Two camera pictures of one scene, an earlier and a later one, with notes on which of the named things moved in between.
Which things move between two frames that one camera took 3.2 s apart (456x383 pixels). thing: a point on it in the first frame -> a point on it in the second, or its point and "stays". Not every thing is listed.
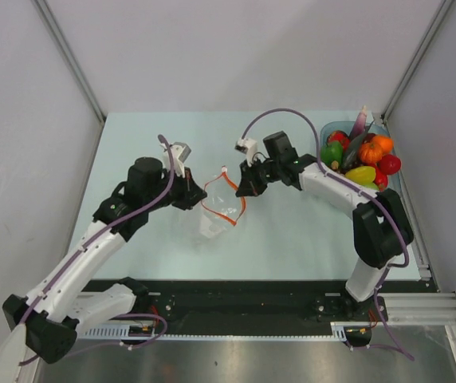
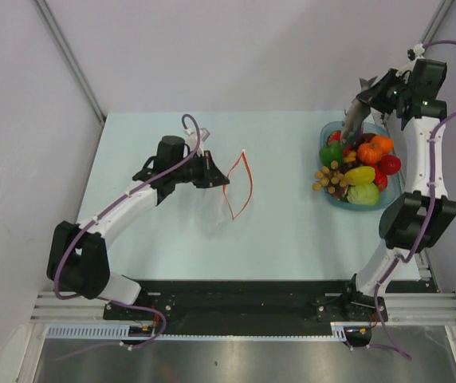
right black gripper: [250, 185] -> [373, 96]
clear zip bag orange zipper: [222, 206] stays
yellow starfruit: [364, 175] stays
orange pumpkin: [372, 152] stays
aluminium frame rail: [423, 310] stays
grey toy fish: [351, 156] -> [355, 114]
